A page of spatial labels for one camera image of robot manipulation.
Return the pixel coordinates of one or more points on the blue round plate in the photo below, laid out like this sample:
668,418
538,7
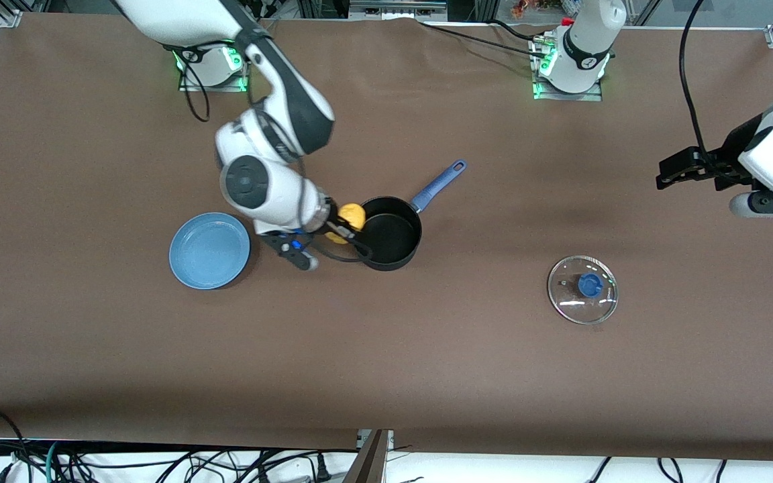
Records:
209,251

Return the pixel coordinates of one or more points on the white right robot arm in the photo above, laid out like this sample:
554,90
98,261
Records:
272,181

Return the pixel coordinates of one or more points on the brown table cover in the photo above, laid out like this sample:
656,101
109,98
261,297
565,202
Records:
427,376

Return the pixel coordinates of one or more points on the glass lid with blue knob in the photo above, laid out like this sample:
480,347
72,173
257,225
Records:
590,285

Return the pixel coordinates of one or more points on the aluminium frame post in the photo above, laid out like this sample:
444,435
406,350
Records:
373,459

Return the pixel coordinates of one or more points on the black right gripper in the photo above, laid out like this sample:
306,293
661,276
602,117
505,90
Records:
333,225

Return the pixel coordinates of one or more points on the black power plug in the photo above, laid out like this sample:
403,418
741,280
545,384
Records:
322,467

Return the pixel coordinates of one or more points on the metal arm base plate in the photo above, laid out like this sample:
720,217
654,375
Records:
564,94
215,82

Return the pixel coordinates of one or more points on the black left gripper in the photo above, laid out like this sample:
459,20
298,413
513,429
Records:
732,151

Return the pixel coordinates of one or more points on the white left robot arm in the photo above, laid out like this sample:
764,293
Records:
584,40

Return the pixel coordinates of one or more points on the yellow potato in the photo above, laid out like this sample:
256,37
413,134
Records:
353,215

